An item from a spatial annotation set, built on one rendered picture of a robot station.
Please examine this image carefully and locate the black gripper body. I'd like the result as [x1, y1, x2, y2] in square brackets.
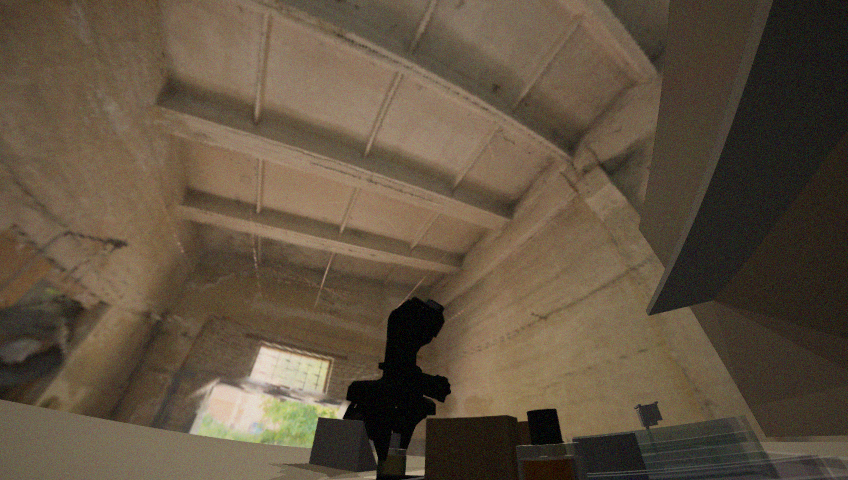
[346, 355, 436, 415]

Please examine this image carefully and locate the black curved bar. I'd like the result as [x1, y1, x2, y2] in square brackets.
[376, 474, 423, 480]

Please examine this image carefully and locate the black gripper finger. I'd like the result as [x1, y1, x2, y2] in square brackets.
[392, 414, 427, 450]
[360, 406, 402, 461]

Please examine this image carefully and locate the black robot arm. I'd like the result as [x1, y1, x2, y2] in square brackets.
[343, 296, 451, 441]

